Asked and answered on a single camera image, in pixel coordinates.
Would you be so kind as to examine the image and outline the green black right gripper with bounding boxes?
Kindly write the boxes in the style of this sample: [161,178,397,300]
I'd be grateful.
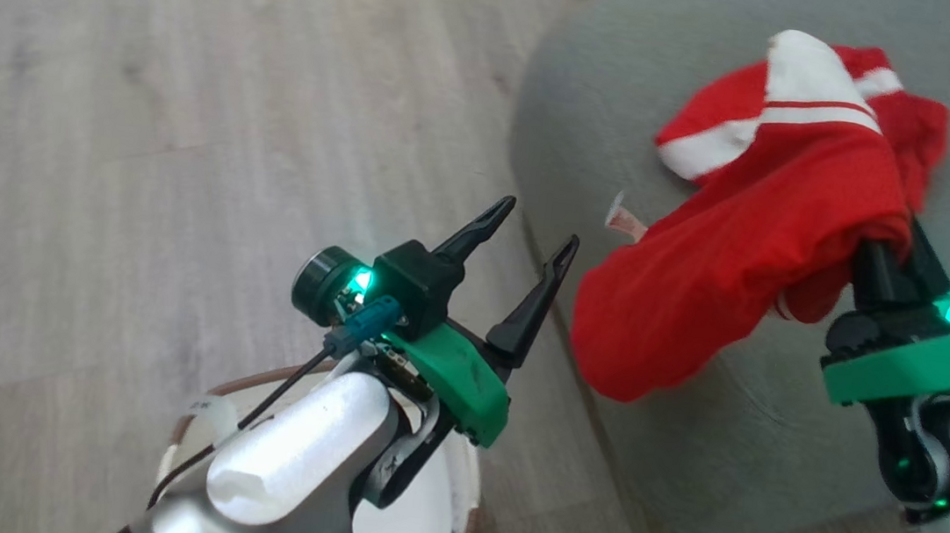
[805,212,950,527]

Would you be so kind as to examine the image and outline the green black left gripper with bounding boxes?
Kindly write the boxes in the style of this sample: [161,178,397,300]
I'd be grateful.
[360,184,584,528]

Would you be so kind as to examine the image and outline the red and white shirt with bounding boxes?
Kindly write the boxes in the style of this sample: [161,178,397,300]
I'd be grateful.
[565,11,950,433]

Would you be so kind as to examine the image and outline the grey fabric sofa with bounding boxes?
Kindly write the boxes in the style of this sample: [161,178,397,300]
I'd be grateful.
[471,0,950,533]

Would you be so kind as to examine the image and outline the white brown laundry basket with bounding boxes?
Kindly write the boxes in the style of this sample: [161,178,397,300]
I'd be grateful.
[151,349,494,533]

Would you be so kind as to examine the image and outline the black cable blue connector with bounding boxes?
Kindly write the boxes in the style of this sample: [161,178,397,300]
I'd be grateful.
[147,273,404,533]

